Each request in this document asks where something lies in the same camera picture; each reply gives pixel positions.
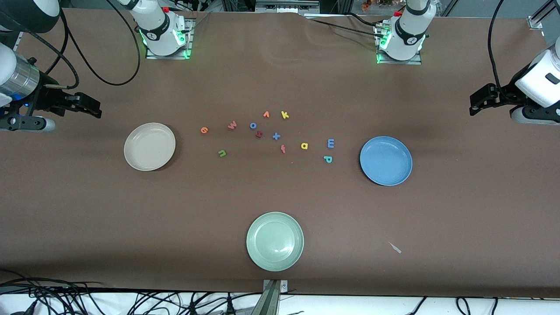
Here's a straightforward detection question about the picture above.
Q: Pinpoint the beige plate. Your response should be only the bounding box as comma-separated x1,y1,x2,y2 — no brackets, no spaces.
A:
123,122,176,172

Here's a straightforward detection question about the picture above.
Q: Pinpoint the blue plate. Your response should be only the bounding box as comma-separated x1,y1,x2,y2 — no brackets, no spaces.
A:
360,136,413,187

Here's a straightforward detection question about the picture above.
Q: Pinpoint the brown table cover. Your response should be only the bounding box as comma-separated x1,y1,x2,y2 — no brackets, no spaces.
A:
0,8,560,299

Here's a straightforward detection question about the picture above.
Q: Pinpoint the grey metal box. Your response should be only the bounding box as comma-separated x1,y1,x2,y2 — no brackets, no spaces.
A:
256,0,320,14

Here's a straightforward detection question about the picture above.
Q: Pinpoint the green plate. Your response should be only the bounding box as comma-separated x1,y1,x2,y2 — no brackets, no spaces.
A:
246,212,305,272

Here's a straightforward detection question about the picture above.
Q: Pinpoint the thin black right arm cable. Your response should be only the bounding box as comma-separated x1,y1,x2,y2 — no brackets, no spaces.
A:
17,24,80,89

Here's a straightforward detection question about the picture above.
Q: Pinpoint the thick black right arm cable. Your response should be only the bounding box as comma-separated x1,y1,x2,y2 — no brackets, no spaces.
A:
59,0,141,87

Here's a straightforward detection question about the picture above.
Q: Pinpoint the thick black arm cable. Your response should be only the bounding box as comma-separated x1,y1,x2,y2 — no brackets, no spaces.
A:
59,0,141,87
487,0,506,95

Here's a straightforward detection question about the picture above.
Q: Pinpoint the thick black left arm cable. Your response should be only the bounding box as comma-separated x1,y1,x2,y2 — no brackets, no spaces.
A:
487,0,506,95

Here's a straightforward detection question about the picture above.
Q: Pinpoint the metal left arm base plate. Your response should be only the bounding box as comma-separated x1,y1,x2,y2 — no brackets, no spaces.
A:
376,24,423,66

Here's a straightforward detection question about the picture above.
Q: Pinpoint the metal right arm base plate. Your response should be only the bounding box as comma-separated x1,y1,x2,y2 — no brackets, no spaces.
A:
145,18,194,60

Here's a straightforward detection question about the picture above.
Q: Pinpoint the black base cable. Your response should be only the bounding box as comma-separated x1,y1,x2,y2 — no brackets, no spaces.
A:
305,12,391,39

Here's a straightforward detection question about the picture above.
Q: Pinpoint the black frame post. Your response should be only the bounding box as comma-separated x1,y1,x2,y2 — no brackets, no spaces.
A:
222,0,256,13
319,0,353,14

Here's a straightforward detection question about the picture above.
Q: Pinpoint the grey metal camera bracket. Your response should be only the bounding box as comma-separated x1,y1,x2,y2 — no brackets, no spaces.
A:
256,279,289,315

